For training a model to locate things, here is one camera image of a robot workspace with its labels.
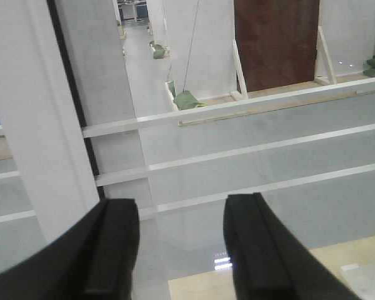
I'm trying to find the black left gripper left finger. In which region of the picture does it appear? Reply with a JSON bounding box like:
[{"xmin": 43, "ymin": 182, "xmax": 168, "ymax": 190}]
[{"xmin": 0, "ymin": 199, "xmax": 139, "ymax": 299}]

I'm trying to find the white framed sliding glass door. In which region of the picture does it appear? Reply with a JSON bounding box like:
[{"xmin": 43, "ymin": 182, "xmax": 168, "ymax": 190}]
[{"xmin": 0, "ymin": 1, "xmax": 375, "ymax": 299}]

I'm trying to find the far green sandbag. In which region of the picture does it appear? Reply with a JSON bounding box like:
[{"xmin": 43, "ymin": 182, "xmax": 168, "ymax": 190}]
[{"xmin": 173, "ymin": 91, "xmax": 205, "ymax": 111}]

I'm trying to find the far white support brace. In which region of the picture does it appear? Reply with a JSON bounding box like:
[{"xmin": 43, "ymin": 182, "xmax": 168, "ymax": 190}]
[{"xmin": 314, "ymin": 26, "xmax": 338, "ymax": 86}]

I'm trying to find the brown wooden door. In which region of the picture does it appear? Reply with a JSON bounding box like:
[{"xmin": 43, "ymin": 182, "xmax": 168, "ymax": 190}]
[{"xmin": 234, "ymin": 0, "xmax": 319, "ymax": 92}]

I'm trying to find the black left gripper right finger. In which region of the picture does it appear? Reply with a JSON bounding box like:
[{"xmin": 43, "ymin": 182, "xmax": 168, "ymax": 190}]
[{"xmin": 223, "ymin": 192, "xmax": 358, "ymax": 299}]

